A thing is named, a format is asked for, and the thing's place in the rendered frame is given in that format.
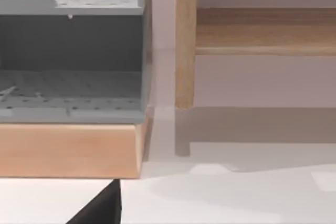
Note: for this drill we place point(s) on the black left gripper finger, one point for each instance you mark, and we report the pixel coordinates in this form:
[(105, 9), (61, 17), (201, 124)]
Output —
[(106, 207)]

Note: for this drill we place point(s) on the pale wooden drawer front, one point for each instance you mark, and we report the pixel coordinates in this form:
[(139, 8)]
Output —
[(71, 150)]

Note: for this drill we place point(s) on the wooden open shelf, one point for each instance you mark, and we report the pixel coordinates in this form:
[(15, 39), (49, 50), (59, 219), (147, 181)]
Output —
[(186, 51)]

